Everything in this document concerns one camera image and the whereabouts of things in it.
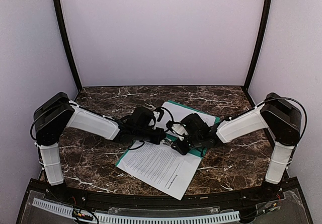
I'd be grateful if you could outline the metal centre spring clip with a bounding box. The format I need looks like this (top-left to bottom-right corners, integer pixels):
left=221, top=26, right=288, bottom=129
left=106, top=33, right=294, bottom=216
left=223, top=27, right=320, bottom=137
left=162, top=138, right=173, bottom=146

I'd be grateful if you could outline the white slotted cable duct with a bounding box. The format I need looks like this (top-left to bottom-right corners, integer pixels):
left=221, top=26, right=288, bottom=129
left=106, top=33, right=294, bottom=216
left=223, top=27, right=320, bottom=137
left=32, top=198, right=240, bottom=223

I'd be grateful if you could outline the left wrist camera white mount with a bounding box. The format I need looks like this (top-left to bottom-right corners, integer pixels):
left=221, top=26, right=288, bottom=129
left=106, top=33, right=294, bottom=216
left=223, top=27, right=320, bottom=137
left=130, top=107, right=164, bottom=130

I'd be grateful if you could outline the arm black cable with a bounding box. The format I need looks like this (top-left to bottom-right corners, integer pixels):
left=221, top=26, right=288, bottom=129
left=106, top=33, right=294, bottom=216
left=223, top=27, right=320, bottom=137
left=261, top=97, right=308, bottom=146
left=127, top=107, right=177, bottom=151

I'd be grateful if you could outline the printed paper sheet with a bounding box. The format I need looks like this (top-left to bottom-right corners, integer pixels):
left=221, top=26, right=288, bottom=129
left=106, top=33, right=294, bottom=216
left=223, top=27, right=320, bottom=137
left=116, top=141, right=202, bottom=200

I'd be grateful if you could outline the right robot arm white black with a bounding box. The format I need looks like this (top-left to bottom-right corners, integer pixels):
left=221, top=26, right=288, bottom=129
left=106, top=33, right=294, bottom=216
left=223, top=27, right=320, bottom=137
left=166, top=93, right=308, bottom=185

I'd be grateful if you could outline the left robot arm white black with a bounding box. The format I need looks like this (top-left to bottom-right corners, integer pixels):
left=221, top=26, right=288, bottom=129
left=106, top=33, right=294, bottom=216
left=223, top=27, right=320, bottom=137
left=30, top=92, right=166, bottom=186

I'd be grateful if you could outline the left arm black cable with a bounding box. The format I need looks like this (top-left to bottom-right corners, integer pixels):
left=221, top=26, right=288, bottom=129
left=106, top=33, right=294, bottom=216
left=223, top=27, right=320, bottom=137
left=127, top=107, right=177, bottom=151

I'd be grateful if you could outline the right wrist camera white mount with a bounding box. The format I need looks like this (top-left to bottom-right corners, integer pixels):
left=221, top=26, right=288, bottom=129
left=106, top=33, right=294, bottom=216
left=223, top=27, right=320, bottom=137
left=166, top=112, right=209, bottom=139

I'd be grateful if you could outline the right black frame post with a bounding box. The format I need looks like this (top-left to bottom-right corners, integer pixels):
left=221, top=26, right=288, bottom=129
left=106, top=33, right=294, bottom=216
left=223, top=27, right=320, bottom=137
left=244, top=0, right=271, bottom=91

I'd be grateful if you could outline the left black frame post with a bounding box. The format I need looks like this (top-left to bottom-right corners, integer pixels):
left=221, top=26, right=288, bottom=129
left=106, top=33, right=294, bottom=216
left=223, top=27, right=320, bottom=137
left=53, top=0, right=83, bottom=92

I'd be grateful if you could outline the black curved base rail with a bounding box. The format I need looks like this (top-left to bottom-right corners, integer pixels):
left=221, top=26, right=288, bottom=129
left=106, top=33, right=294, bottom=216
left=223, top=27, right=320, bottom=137
left=27, top=177, right=299, bottom=211

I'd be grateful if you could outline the black frame post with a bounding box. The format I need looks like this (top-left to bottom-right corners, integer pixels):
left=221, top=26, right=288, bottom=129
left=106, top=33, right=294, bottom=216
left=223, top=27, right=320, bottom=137
left=53, top=0, right=83, bottom=92
left=244, top=0, right=271, bottom=91

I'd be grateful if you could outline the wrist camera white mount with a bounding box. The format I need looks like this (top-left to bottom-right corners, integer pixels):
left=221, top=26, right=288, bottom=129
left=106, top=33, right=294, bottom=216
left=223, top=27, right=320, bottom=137
left=166, top=112, right=209, bottom=139
left=130, top=107, right=164, bottom=130

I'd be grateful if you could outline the green plastic folder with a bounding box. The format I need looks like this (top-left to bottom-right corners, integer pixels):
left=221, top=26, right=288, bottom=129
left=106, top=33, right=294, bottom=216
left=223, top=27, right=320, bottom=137
left=115, top=101, right=219, bottom=166

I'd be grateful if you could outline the white paper sheet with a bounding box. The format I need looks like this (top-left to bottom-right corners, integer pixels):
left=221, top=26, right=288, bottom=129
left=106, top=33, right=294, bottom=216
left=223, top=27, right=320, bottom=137
left=156, top=101, right=220, bottom=130

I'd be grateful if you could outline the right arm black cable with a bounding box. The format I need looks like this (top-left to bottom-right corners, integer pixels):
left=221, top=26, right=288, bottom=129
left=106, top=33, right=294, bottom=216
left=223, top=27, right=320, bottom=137
left=261, top=97, right=308, bottom=146

